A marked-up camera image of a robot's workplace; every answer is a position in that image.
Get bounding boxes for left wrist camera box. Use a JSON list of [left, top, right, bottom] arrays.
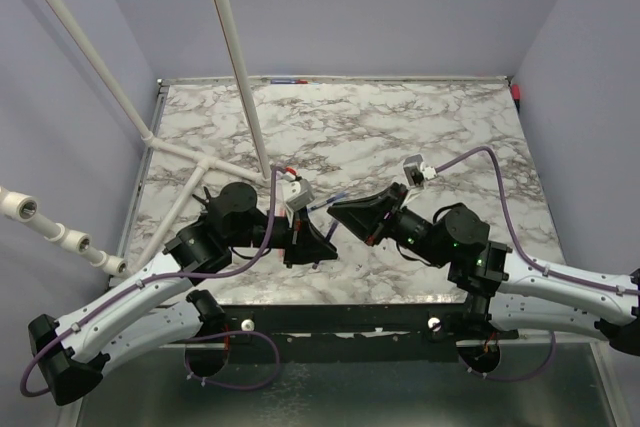
[[282, 179, 315, 212]]

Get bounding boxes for purple pen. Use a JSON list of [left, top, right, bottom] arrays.
[[326, 220, 339, 241]]

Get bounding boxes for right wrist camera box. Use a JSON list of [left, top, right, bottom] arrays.
[[402, 154, 438, 189]]

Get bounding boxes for white pvc pipe frame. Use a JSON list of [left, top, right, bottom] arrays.
[[1, 0, 275, 278]]

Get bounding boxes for red black clamp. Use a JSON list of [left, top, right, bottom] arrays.
[[510, 84, 521, 112]]

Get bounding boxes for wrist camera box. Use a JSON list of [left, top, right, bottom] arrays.
[[402, 154, 438, 189], [282, 179, 315, 212]]

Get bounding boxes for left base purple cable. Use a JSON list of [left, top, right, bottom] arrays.
[[183, 327, 282, 391]]

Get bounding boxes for black wire stripper pliers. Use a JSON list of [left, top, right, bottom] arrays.
[[192, 186, 213, 209]]

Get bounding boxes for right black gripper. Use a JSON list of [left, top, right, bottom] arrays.
[[328, 183, 449, 269]]

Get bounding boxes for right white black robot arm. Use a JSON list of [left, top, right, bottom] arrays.
[[328, 183, 639, 356]]

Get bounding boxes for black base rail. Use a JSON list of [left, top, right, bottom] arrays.
[[164, 302, 521, 364]]

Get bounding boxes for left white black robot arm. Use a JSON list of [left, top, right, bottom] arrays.
[[20, 182, 338, 406]]

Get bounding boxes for blue pen cap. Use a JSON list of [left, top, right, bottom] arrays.
[[309, 192, 348, 211]]

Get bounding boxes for blue red marker at edge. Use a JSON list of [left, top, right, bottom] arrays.
[[270, 78, 310, 85]]

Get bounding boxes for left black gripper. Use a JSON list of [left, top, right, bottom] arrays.
[[228, 202, 338, 267]]

